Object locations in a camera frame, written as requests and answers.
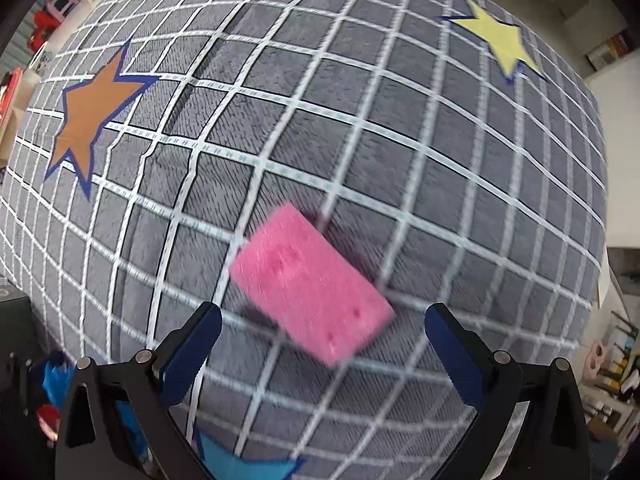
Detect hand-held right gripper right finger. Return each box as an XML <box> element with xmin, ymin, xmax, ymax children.
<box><xmin>424</xmin><ymin>302</ymin><xmax>592</xmax><ymax>480</ymax></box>

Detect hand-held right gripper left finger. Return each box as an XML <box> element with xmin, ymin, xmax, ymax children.
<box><xmin>54</xmin><ymin>301</ymin><xmax>224</xmax><ymax>480</ymax></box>

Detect pink sponge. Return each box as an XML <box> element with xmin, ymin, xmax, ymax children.
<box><xmin>229</xmin><ymin>204</ymin><xmax>396</xmax><ymax>367</ymax></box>

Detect blue cloth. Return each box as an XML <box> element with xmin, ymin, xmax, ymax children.
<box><xmin>41</xmin><ymin>352</ymin><xmax>76</xmax><ymax>411</ymax></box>

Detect pink plush slippers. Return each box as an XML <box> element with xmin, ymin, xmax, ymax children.
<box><xmin>582</xmin><ymin>340</ymin><xmax>609</xmax><ymax>379</ymax></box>

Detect grey grid star-print blanket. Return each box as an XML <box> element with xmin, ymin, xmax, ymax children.
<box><xmin>0</xmin><ymin>0</ymin><xmax>609</xmax><ymax>480</ymax></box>

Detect red plastic stool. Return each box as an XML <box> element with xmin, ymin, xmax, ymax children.
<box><xmin>27</xmin><ymin>17</ymin><xmax>64</xmax><ymax>54</ymax></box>

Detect purple plastic stool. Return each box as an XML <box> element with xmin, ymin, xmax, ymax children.
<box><xmin>47</xmin><ymin>0</ymin><xmax>84</xmax><ymax>24</ymax></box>

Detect cardboard box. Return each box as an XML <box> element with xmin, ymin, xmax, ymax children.
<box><xmin>585</xmin><ymin>32</ymin><xmax>634</xmax><ymax>69</ymax></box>

